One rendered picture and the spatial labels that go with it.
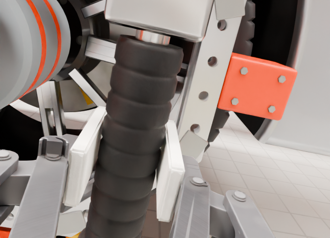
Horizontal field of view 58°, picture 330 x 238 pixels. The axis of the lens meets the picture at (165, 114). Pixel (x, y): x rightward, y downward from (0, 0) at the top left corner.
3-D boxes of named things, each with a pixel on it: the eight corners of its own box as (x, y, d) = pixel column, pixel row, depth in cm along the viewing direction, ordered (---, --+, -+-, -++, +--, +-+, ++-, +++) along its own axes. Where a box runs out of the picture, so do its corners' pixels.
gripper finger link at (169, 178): (170, 167, 14) (185, 170, 14) (164, 118, 20) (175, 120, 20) (156, 222, 14) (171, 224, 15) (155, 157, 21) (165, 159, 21)
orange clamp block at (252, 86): (206, 94, 46) (261, 106, 46) (216, 109, 38) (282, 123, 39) (218, 48, 44) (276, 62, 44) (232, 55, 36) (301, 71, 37)
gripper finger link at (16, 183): (52, 216, 12) (-24, 204, 12) (81, 160, 17) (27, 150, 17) (56, 184, 12) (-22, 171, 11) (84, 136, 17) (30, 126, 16)
